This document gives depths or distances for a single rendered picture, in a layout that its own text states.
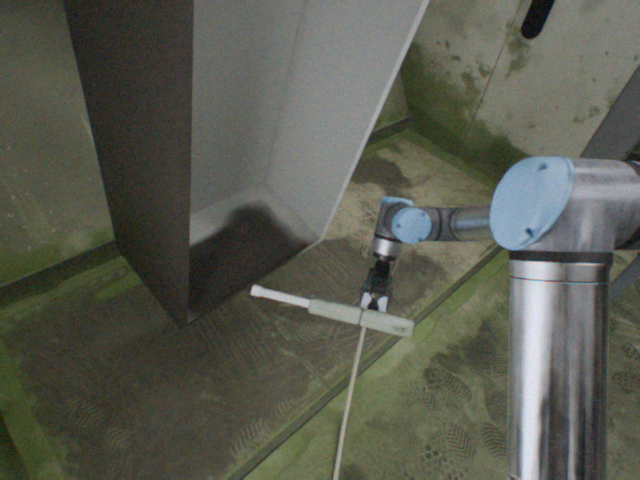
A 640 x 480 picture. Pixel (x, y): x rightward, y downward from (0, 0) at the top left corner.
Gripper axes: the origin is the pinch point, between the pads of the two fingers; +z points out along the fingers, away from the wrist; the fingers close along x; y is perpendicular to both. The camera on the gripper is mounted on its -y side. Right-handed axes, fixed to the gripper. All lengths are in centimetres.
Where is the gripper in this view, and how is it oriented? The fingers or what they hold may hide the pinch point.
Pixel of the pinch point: (370, 318)
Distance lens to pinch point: 127.9
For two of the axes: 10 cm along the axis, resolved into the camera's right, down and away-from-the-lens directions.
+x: -9.7, -2.2, 0.8
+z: -2.0, 9.6, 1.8
